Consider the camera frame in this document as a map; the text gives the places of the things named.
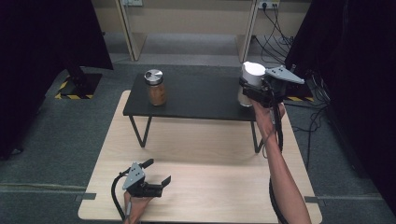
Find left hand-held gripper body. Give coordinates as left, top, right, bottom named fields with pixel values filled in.
left=121, top=161, right=163, bottom=199

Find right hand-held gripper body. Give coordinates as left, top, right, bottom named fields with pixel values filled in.
left=261, top=65, right=305, bottom=109

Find white cup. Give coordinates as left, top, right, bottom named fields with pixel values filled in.
left=237, top=61, right=267, bottom=108

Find black low shelf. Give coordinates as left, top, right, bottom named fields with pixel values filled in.
left=122, top=73, right=266, bottom=154

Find person's left hand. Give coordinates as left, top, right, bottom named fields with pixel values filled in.
left=123, top=190, right=154, bottom=224

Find person's right hand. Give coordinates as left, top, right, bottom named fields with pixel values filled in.
left=249, top=98, right=286, bottom=142

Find yellow-black hazard tape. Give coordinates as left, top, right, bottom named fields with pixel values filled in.
left=54, top=77, right=94, bottom=101
left=286, top=95, right=315, bottom=103

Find grey floor tape piece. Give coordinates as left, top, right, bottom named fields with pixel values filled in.
left=74, top=192, right=97, bottom=202
left=304, top=195, right=327, bottom=207

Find metal-lidded glass jar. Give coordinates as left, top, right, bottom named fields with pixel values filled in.
left=143, top=68, right=168, bottom=107

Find black curtain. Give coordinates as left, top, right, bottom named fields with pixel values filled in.
left=0, top=0, right=114, bottom=161
left=284, top=0, right=396, bottom=217

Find black stand base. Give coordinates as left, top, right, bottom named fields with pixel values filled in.
left=69, top=66, right=104, bottom=97

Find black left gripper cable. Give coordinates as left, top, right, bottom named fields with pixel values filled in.
left=110, top=167, right=133, bottom=222

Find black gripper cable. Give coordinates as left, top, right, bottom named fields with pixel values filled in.
left=268, top=104, right=291, bottom=224
left=110, top=167, right=133, bottom=222

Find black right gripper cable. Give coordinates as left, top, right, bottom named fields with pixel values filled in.
left=268, top=104, right=291, bottom=224

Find black floor cables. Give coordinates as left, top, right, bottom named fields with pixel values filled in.
left=252, top=3, right=332, bottom=171

